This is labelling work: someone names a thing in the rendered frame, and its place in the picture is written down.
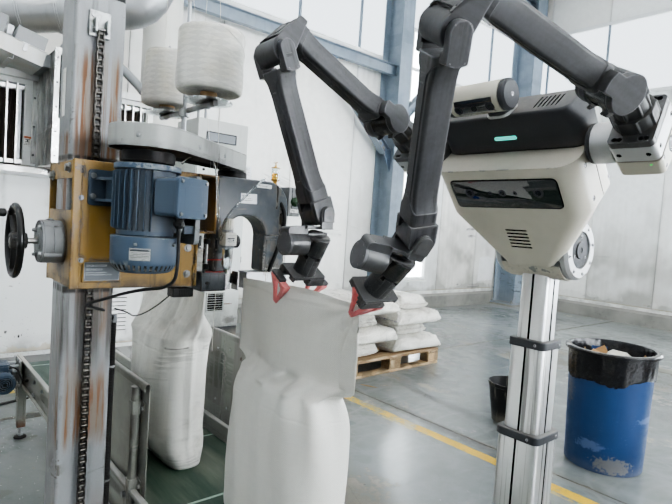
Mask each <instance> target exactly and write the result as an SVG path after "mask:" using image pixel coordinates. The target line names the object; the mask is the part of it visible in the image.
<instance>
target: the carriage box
mask: <svg viewBox="0 0 672 504"><path fill-rule="evenodd" d="M90 169H98V170H107V171H113V170H115V168H114V163H111V162H103V161H95V160H87V159H79V158H73V160H69V161H64V162H58V163H55V162H51V166H50V171H49V173H48V177H49V178H50V191H49V216H48V218H52V219H53V220H59V221H62V223H63V225H64V229H65V251H64V256H63V259H62V261H61V262H58V263H47V267H46V277H47V278H51V279H53V280H55V281H57V282H59V283H61V284H63V285H65V286H66V287H68V289H97V288H136V287H159V286H164V285H166V284H168V283H170V282H171V281H172V279H173V277H174V274H175V267H176V265H175V267H174V268H173V270H172V271H170V272H167V273H162V274H136V273H125V272H120V274H119V280H105V281H84V262H110V261H109V250H110V234H116V229H115V228H113V227H111V226H110V220H111V206H98V205H89V204H88V203H87V194H88V172H89V170H90ZM180 176H184V177H192V176H197V177H201V178H202V176H201V173H192V172H184V171H182V172H181V175H180ZM62 178H72V196H71V210H64V209H56V194H57V179H62ZM197 255H198V244H197V245H191V244H185V243H180V262H179V271H178V277H177V279H176V281H175V283H174V284H173V285H171V286H170V287H175V286H196V274H197Z"/></svg>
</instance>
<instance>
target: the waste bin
mask: <svg viewBox="0 0 672 504"><path fill-rule="evenodd" d="M565 344H566V346H567V347H569V348H568V372H569V373H568V389H567V406H566V423H565V440H564V454H565V456H566V458H567V459H568V460H570V461H571V462H572V463H574V464H575V465H577V466H579V467H581V468H584V469H586V470H589V471H592V472H595V473H598V474H602V475H606V476H612V477H621V478H630V477H636V476H638V475H640V474H641V473H642V471H643V464H644V457H645V449H646V442H647V435H648V427H649V420H650V413H651V405H652V398H653V390H654V383H655V382H656V381H657V376H658V369H659V361H661V360H663V358H664V355H663V354H662V353H661V352H659V351H657V350H655V349H653V348H650V347H646V346H643V345H639V344H634V343H630V342H624V341H618V340H611V339H603V338H590V337H577V338H570V339H568V340H566V343H565ZM604 345H605V347H606V349H607V351H610V350H613V349H614V350H617V351H621V352H626V353H628V354H629V355H630V356H631V357H630V356H620V355H613V354H607V353H601V352H596V351H592V349H593V348H594V349H596V348H598V347H601V346H604ZM584 347H585V348H586V349H585V348H584ZM645 355H646V357H644V356H645Z"/></svg>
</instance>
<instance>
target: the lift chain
mask: <svg viewBox="0 0 672 504"><path fill-rule="evenodd" d="M100 36H102V38H100ZM99 42H100V43H102V44H103V45H100V44H99ZM99 49H101V51H99ZM104 50H105V32H104V31H103V32H101V31H99V30H98V32H97V37H96V53H95V62H96V63H95V78H94V88H95V89H94V98H93V100H94V103H93V114H94V115H93V121H92V127H93V129H92V144H91V153H92V154H91V160H94V159H97V161H100V155H99V154H100V148H101V143H100V140H101V125H102V117H101V115H102V101H103V91H102V89H103V81H104V79H103V76H104V58H105V52H104ZM98 55H99V56H101V57H102V58H99V57H98ZM98 62H101V65H100V64H98ZM97 69H101V71H98V70H97ZM98 75H100V78H99V77H98ZM97 82H100V83H101V84H97ZM97 88H100V91H99V90H97ZM96 95H100V97H97V96H96ZM97 101H99V104H98V103H97ZM96 108H99V109H100V110H96ZM96 114H99V117H98V116H96ZM95 120H96V121H99V123H96V122H95ZM96 127H98V129H96ZM95 133H96V134H98V136H95V135H94V134H95ZM95 140H97V142H95ZM94 146H97V147H98V149H96V148H94ZM94 153H97V155H94ZM85 292H86V294H85V304H86V303H87V302H90V301H93V300H94V294H93V293H94V289H85ZM88 292H91V294H88ZM88 298H91V300H87V299H88ZM87 311H91V312H90V313H87ZM84 317H85V318H84V332H83V342H84V343H83V350H82V353H83V356H82V367H83V368H82V373H81V378H82V381H81V396H80V403H81V405H80V419H79V428H80V429H79V443H78V452H79V453H78V466H77V477H78V478H77V490H76V501H77V502H76V504H85V502H84V500H85V485H86V477H85V476H86V462H87V453H86V452H87V439H88V429H87V428H88V415H89V404H88V403H89V391H90V380H89V379H90V373H91V369H90V366H91V355H90V354H91V350H92V344H91V342H92V328H93V319H92V317H93V308H92V309H91V308H88V307H86V305H85V307H84ZM87 317H90V319H87ZM87 323H90V325H86V324H87ZM87 329H89V331H87ZM87 335H89V336H90V337H88V338H86V336H87ZM86 342H89V343H88V344H86ZM86 348H89V349H88V350H85V349H86ZM86 354H88V356H86ZM85 360H89V361H88V362H84V361H85ZM85 366H87V368H85ZM86 372H88V374H85V375H84V373H86ZM85 379H87V380H86V381H84V380H85ZM84 385H87V386H86V387H83V386H84ZM84 391H86V393H84ZM84 397H87V398H86V399H83V398H84ZM83 403H86V405H83ZM83 409H86V411H82V410H83ZM83 415H85V417H83ZM84 421H86V422H85V423H82V422H84ZM84 427H85V429H82V428H84ZM84 433H85V435H82V434H84ZM81 435H82V436H81ZM82 440H84V441H82ZM84 445H85V446H84ZM81 446H84V447H82V448H81ZM81 452H84V453H82V454H81ZM81 458H84V459H82V460H80V459H81ZM81 464H83V465H82V466H81ZM83 469H84V470H83ZM80 470H83V471H81V472H80ZM80 476H83V477H81V478H80ZM80 482H83V483H81V484H79V483H80ZM80 488H82V489H81V490H80ZM82 493H83V494H82ZM79 494H82V495H80V496H79ZM79 500H82V501H80V502H79Z"/></svg>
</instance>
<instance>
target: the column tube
mask: <svg viewBox="0 0 672 504"><path fill-rule="evenodd" d="M89 9H94V10H97V11H100V12H104V13H107V14H110V15H111V30H110V40H105V50H104V52H105V58H104V76H103V79H104V81H103V89H102V91H103V101H102V115H101V117H102V125H101V140H100V143H101V148H100V154H99V155H100V161H103V162H111V163H114V162H118V161H119V150H116V149H112V148H109V147H108V125H109V123H111V122H116V121H121V106H122V84H123V63H124V41H125V20H126V4H125V3H123V2H120V1H117V0H65V1H64V21H63V46H62V70H61V95H60V120H59V145H58V162H64V161H69V160H73V158H79V159H87V160H91V154H92V153H91V144H92V129H93V127H92V121H93V115H94V114H93V103H94V100H93V98H94V89H95V88H94V78H95V63H96V62H95V53H96V37H94V36H90V35H88V29H89ZM66 67H67V69H66V94H65V116H62V94H63V70H64V68H66ZM71 196H72V178H62V179H57V194H56V209H64V210H71ZM85 294H86V292H85V289H68V287H66V286H65V285H63V284H61V283H59V282H57V281H55V280H53V293H52V318H51V343H50V368H49V392H48V417H47V442H46V467H45V491H44V504H76V502H77V501H76V490H77V478H78V477H77V466H78V453H79V452H78V443H79V429H80V428H79V419H80V405H81V403H80V396H81V381H82V378H81V373H82V368H83V367H82V356H83V353H82V350H83V343H84V342H83V332H84V318H85V317H84V307H85ZM112 300H113V298H112V299H108V300H105V301H101V302H98V303H94V304H93V306H96V307H100V308H103V309H105V311H99V310H95V309H93V317H92V319H93V328H92V342H91V344H92V350H91V354H90V355H91V366H90V369H91V373H90V379H89V380H90V391H89V403H88V404H89V415H88V428H87V429H88V439H87V452H86V453H87V462H86V476H85V477H86V485H85V500H84V502H85V504H103V494H104V472H105V451H106V429H107V408H108V386H109V365H110V343H111V321H112Z"/></svg>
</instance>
